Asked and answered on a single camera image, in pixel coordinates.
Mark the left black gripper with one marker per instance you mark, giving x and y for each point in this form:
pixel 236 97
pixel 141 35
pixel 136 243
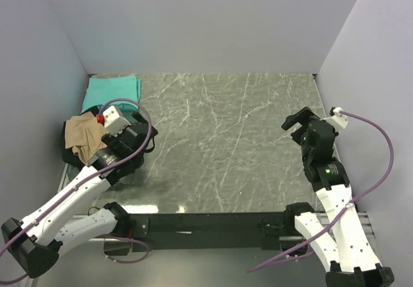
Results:
pixel 111 140

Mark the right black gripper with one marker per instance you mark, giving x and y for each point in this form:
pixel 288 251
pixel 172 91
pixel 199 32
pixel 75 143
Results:
pixel 302 117

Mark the beige t shirt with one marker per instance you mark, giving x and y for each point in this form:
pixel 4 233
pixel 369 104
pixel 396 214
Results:
pixel 83 136

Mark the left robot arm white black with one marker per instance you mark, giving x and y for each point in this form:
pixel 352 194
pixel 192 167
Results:
pixel 38 240

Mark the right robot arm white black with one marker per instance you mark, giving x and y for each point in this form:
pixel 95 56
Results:
pixel 342 246

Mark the folded teal t shirt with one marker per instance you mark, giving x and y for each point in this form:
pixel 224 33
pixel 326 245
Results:
pixel 102 90

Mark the clear blue plastic bin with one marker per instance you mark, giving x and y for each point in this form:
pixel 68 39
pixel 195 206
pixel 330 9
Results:
pixel 72 172

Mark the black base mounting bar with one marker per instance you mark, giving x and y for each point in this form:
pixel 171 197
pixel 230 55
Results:
pixel 187 231

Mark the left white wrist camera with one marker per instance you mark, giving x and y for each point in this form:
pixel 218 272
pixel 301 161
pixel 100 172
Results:
pixel 113 120

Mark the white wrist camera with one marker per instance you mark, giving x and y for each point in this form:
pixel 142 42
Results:
pixel 113 120
pixel 336 120

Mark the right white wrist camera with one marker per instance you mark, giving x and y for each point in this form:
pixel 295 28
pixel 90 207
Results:
pixel 336 120

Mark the aluminium rail frame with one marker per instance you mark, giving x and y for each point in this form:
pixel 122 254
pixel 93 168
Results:
pixel 363 217

